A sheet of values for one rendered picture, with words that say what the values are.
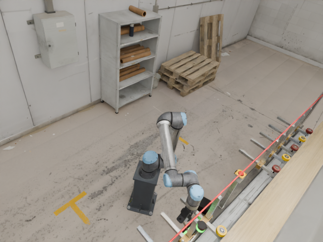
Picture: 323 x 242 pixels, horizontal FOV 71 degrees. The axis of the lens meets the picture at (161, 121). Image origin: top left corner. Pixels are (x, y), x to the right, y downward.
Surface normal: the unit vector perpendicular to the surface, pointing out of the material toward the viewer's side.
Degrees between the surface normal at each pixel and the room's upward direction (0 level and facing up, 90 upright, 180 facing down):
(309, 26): 90
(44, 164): 0
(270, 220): 0
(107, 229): 0
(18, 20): 90
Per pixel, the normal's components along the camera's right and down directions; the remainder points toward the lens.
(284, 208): 0.15, -0.75
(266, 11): -0.66, 0.41
